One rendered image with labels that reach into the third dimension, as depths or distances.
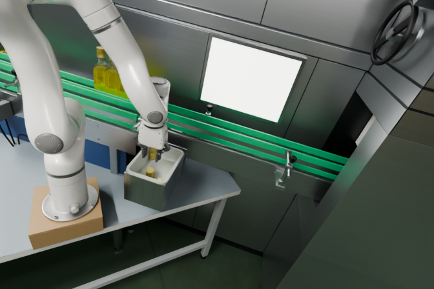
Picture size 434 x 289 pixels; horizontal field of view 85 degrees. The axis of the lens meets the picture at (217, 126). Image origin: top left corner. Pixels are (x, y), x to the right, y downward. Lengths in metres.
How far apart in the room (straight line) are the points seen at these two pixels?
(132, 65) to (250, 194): 1.10
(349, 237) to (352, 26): 0.84
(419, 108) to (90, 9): 0.91
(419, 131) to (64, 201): 1.19
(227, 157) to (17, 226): 0.87
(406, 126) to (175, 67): 0.92
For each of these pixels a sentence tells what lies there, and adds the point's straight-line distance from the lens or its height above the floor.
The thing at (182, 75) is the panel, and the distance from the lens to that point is 1.20.
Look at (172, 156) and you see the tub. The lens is 1.13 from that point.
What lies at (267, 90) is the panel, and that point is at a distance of 1.14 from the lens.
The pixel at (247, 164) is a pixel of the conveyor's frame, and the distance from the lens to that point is 1.13.
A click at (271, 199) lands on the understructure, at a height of 0.64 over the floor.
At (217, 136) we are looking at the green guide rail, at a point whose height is 1.09.
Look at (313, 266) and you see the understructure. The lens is 1.36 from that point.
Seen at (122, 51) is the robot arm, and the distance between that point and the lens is 0.73.
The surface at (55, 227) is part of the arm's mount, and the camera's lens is 1.09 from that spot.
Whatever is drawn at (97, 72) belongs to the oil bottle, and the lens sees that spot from 1.24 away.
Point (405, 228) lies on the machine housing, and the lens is 1.18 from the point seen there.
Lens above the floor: 1.71
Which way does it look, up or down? 32 degrees down
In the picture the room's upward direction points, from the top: 14 degrees clockwise
